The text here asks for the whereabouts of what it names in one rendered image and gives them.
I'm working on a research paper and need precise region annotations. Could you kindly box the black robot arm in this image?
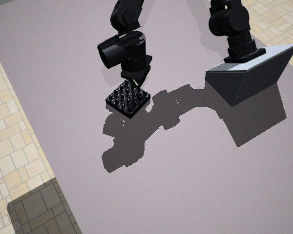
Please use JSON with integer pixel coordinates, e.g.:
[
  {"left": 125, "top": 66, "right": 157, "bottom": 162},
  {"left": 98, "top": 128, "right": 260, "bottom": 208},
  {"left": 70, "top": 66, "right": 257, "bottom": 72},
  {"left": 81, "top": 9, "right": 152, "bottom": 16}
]
[{"left": 97, "top": 0, "right": 266, "bottom": 73}]

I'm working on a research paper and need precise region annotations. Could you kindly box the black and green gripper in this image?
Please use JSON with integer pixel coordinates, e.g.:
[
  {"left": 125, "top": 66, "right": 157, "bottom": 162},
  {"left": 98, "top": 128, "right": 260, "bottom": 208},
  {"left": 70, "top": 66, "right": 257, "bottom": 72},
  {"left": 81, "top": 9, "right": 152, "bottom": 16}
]
[{"left": 121, "top": 53, "right": 152, "bottom": 89}]

